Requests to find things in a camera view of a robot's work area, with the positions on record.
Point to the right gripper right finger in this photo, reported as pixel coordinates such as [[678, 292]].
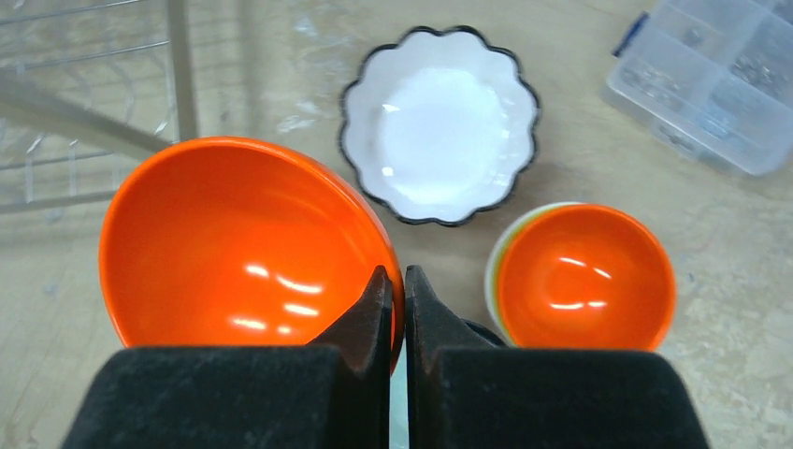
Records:
[[465, 392]]

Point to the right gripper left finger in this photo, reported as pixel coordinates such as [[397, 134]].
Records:
[[330, 393]]

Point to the pale green bowl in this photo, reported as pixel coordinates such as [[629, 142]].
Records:
[[399, 429]]

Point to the orange bowl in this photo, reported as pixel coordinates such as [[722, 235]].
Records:
[[495, 258]]

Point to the red-orange bowl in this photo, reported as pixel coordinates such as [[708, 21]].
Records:
[[237, 241], [586, 276]]

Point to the white fluted bowl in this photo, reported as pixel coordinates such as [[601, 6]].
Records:
[[439, 125]]

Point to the metal two-tier dish rack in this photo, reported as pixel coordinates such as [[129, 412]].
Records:
[[51, 114]]

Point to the white blue floral bowl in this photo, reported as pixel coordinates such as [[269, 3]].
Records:
[[485, 333]]

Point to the clear plastic organizer box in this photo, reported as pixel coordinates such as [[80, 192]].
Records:
[[711, 79]]

